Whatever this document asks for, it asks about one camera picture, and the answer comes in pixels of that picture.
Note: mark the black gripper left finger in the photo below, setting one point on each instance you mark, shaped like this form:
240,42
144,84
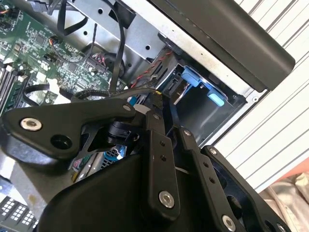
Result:
72,118

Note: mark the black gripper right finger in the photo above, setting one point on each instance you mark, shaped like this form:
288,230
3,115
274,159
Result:
205,174

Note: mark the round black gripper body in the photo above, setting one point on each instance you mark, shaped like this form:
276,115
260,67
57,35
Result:
101,205

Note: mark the hard disk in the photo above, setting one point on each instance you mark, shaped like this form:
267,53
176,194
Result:
190,77

